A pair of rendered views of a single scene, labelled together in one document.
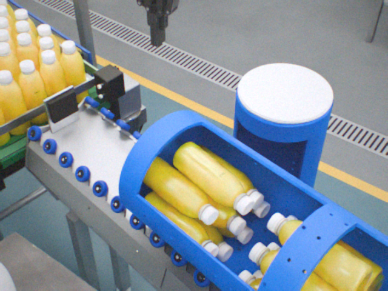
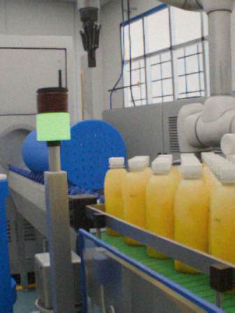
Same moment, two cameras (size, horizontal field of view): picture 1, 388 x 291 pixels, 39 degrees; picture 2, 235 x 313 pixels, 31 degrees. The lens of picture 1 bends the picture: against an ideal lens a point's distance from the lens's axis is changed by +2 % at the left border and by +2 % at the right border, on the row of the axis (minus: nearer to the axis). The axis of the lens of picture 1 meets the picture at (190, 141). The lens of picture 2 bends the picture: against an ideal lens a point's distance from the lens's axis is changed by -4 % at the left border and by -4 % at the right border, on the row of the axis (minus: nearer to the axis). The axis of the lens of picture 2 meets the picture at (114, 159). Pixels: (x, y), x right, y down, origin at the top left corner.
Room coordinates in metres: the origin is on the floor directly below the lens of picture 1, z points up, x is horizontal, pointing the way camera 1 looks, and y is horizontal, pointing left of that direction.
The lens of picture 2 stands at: (2.48, 0.83, 1.16)
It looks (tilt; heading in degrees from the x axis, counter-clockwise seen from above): 3 degrees down; 203
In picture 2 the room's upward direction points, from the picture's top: 2 degrees counter-clockwise
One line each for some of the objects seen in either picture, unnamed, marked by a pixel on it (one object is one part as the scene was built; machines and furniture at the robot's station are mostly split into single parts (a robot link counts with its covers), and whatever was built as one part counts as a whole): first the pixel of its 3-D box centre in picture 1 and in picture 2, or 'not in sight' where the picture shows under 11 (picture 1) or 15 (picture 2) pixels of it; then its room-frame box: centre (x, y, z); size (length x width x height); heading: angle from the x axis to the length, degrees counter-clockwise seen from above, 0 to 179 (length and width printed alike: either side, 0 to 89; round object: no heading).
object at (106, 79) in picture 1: (108, 85); (84, 214); (1.41, 0.27, 0.95); 0.10 x 0.07 x 0.10; 135
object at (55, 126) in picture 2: not in sight; (53, 127); (1.76, 0.39, 1.18); 0.06 x 0.06 x 0.05
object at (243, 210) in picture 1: (244, 205); not in sight; (0.74, -0.11, 1.15); 0.04 x 0.02 x 0.04; 133
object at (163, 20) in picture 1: (167, 17); not in sight; (0.90, 0.04, 1.51); 0.03 x 0.01 x 0.05; 60
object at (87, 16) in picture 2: not in sight; (89, 22); (0.91, 0.06, 1.64); 0.08 x 0.07 x 0.09; 60
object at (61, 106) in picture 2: not in sight; (52, 103); (1.76, 0.39, 1.23); 0.06 x 0.06 x 0.04
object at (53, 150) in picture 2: not in sight; (53, 129); (1.76, 0.39, 1.18); 0.06 x 0.06 x 0.16
